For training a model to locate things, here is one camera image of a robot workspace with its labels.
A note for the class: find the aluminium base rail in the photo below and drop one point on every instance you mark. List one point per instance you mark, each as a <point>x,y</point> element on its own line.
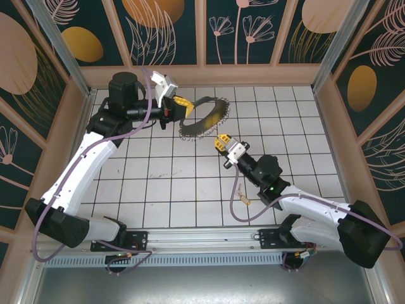
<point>202,237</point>

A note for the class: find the silver key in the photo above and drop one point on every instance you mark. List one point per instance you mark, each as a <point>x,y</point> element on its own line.
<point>239,190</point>

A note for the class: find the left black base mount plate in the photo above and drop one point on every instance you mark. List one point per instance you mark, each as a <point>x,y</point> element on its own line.
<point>139,239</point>

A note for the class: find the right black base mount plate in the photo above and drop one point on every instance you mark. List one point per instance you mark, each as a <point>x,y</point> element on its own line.
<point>269,237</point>

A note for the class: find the aluminium corner post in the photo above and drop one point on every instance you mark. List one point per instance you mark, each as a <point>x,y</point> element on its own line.
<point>340,47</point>
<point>61,47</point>

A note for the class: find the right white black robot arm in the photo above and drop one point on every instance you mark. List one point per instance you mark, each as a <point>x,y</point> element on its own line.
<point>316,202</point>

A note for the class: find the plastic key tag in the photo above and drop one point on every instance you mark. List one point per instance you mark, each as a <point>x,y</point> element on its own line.
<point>245,201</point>

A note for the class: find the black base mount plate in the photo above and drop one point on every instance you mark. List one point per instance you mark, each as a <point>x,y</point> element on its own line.
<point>269,237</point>
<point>139,239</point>

